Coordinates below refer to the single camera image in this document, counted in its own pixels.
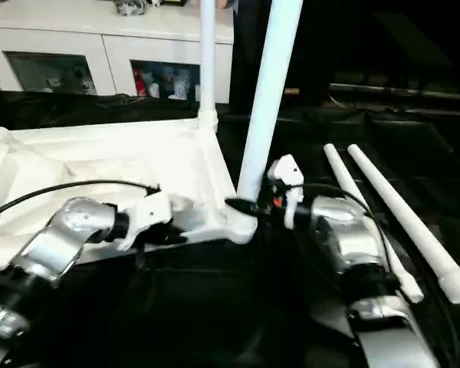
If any white plastic table top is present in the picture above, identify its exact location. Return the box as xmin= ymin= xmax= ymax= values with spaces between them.
xmin=0 ymin=117 xmax=260 ymax=285

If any white plastic table leg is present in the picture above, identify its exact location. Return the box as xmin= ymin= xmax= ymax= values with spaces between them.
xmin=235 ymin=0 xmax=304 ymax=205
xmin=323 ymin=143 xmax=426 ymax=304
xmin=196 ymin=0 xmax=220 ymax=133
xmin=347 ymin=143 xmax=460 ymax=307

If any black table mat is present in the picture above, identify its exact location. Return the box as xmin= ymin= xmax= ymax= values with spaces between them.
xmin=0 ymin=90 xmax=460 ymax=368

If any white glass-door cabinet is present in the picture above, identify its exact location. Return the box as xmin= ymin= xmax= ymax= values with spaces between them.
xmin=0 ymin=0 xmax=235 ymax=105

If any clear glass ornament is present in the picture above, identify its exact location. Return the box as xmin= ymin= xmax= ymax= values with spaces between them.
xmin=114 ymin=0 xmax=146 ymax=17

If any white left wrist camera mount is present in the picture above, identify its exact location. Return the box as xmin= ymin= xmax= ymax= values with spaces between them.
xmin=114 ymin=191 xmax=174 ymax=253

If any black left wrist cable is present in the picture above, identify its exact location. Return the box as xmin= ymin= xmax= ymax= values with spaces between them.
xmin=0 ymin=179 xmax=161 ymax=224

